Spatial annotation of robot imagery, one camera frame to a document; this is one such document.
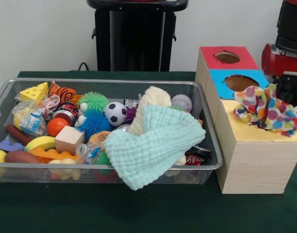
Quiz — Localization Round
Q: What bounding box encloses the cream knitted cloth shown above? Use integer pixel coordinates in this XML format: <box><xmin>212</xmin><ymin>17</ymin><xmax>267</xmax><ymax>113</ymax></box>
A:
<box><xmin>126</xmin><ymin>86</ymin><xmax>187</xmax><ymax>166</ymax></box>

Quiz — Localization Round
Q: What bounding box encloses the dark green tablecloth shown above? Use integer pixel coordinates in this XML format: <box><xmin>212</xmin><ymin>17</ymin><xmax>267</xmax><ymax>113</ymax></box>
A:
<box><xmin>0</xmin><ymin>70</ymin><xmax>297</xmax><ymax>233</ymax></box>

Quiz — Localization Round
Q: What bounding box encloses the black and white soccer ball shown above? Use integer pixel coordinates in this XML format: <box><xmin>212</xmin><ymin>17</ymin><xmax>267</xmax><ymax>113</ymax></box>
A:
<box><xmin>104</xmin><ymin>101</ymin><xmax>128</xmax><ymax>127</ymax></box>

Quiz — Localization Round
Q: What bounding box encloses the yellow cheese wedge toy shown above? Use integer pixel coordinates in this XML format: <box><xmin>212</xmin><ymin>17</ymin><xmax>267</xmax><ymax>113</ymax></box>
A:
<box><xmin>19</xmin><ymin>82</ymin><xmax>49</xmax><ymax>101</ymax></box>

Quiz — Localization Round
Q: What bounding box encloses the orange tiger plush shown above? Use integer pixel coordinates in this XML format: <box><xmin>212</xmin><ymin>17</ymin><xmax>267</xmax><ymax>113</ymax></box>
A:
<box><xmin>47</xmin><ymin>81</ymin><xmax>77</xmax><ymax>102</ymax></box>

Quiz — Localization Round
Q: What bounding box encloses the blue spiky toy with eyes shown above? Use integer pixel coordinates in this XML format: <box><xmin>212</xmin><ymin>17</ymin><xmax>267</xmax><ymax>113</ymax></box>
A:
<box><xmin>74</xmin><ymin>103</ymin><xmax>106</xmax><ymax>143</ymax></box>

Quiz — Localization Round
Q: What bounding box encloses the wooden box with three holes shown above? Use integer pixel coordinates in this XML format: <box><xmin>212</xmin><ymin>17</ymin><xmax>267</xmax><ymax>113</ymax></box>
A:
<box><xmin>195</xmin><ymin>46</ymin><xmax>297</xmax><ymax>194</ymax></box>

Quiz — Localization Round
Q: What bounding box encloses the colourful spotted cloth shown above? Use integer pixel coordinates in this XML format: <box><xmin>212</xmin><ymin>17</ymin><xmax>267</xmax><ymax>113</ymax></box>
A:
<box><xmin>232</xmin><ymin>83</ymin><xmax>297</xmax><ymax>138</ymax></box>

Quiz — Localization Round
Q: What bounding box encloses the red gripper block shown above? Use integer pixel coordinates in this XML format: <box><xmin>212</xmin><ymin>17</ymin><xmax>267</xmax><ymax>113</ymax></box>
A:
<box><xmin>261</xmin><ymin>43</ymin><xmax>297</xmax><ymax>104</ymax></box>

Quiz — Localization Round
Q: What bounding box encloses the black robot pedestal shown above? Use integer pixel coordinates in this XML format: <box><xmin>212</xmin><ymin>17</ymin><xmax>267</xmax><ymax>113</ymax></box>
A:
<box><xmin>86</xmin><ymin>0</ymin><xmax>189</xmax><ymax>72</ymax></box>

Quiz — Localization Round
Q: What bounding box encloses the yellow toy banana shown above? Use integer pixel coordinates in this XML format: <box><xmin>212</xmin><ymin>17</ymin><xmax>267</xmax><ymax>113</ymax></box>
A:
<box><xmin>24</xmin><ymin>136</ymin><xmax>56</xmax><ymax>152</ymax></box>

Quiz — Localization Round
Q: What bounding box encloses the shallow mesh bin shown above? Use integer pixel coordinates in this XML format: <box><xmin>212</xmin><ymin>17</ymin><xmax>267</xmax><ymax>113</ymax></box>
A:
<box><xmin>0</xmin><ymin>77</ymin><xmax>224</xmax><ymax>184</ymax></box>

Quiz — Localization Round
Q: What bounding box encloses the white toy baseball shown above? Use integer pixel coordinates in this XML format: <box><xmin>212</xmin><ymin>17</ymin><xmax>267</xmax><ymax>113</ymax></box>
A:
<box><xmin>171</xmin><ymin>94</ymin><xmax>193</xmax><ymax>113</ymax></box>

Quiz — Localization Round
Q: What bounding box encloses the light blue knitted cloth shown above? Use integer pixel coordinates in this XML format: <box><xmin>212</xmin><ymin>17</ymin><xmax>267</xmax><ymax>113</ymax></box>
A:
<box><xmin>102</xmin><ymin>104</ymin><xmax>207</xmax><ymax>190</ymax></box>

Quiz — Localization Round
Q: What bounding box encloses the orange-red ball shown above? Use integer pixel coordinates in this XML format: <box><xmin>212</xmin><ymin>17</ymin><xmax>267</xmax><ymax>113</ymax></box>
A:
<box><xmin>46</xmin><ymin>117</ymin><xmax>69</xmax><ymax>137</ymax></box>

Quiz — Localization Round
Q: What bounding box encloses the green spiky ball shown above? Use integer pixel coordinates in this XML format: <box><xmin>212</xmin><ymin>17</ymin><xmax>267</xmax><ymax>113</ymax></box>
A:
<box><xmin>78</xmin><ymin>91</ymin><xmax>110</xmax><ymax>114</ymax></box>

